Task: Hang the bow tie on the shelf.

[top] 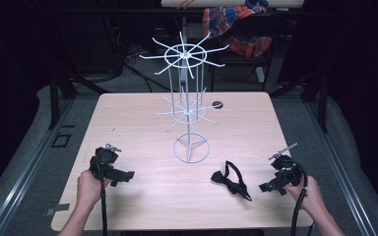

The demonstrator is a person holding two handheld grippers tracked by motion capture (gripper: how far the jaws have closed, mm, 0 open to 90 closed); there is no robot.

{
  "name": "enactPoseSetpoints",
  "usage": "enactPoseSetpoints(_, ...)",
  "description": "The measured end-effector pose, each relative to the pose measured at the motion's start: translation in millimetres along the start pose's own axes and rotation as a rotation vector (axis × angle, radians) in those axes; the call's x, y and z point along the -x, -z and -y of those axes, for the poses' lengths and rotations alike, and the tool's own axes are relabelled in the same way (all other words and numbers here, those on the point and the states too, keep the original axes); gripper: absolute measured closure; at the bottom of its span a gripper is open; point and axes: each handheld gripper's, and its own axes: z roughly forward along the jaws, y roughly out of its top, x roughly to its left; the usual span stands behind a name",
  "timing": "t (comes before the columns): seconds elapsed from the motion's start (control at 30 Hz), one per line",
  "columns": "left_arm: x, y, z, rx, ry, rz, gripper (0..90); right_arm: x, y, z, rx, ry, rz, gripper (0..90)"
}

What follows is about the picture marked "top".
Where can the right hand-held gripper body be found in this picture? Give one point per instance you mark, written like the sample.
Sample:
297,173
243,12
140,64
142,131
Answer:
287,172

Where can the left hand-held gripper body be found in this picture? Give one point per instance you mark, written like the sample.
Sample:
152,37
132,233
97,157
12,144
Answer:
106,167

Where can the person's left hand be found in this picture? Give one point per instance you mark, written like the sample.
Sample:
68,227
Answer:
90,188

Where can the person's right hand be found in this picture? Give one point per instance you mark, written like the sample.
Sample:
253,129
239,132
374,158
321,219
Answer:
308,195

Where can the black bow tie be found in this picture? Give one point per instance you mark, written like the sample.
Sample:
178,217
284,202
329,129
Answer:
231,183

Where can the black tape strip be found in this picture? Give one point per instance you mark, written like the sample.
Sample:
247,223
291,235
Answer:
57,209

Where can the black metal stand leg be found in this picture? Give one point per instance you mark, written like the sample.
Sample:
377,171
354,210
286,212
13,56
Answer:
323,98
54,98

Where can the black table grommet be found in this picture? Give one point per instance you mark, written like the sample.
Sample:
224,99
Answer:
217,105

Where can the plaid cloth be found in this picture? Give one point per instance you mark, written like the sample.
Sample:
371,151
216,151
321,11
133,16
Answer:
231,19

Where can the aluminium floor rail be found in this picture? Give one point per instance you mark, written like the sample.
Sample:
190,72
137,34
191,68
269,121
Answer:
29,164
341,170

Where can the black metal chair frame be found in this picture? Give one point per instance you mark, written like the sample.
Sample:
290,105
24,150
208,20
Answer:
269,65

